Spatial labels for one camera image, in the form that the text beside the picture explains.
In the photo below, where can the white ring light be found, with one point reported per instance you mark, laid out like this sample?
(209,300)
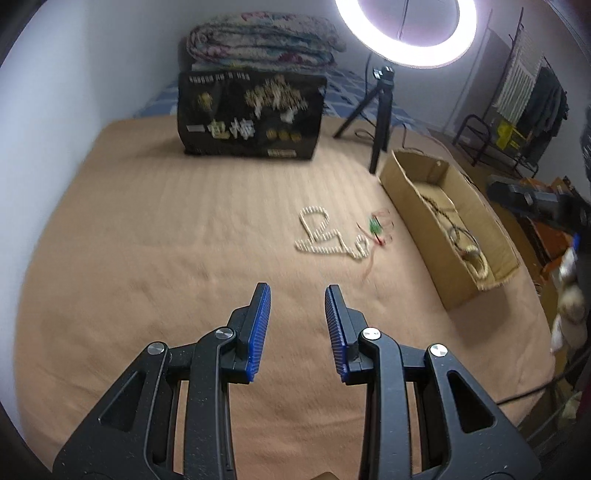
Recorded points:
(414,34)

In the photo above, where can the white knitted cloth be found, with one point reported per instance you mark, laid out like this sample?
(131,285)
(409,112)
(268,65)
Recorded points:
(520,78)

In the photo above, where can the gloved hand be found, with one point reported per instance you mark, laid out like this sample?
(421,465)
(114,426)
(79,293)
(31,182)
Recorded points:
(569,326)

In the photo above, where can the black snack bag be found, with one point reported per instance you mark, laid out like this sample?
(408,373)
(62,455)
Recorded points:
(259,114)

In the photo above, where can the cardboard box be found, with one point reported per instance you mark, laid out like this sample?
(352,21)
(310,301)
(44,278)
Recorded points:
(461,240)

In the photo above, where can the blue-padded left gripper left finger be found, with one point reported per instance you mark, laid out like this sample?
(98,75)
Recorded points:
(167,415)

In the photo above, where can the black clothes rack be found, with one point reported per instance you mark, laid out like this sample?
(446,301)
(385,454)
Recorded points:
(476,132)

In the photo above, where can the dark hanging clothes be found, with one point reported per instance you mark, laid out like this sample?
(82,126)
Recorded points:
(543,115)

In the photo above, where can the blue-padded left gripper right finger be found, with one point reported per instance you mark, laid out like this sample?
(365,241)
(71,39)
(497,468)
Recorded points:
(426,416)

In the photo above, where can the folded floral quilt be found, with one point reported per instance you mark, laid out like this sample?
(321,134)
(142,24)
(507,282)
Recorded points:
(265,40)

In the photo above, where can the yellow box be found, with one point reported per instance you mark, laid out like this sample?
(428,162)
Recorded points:
(507,136)

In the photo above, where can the tan blanket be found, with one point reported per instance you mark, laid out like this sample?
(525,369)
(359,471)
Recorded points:
(148,244)

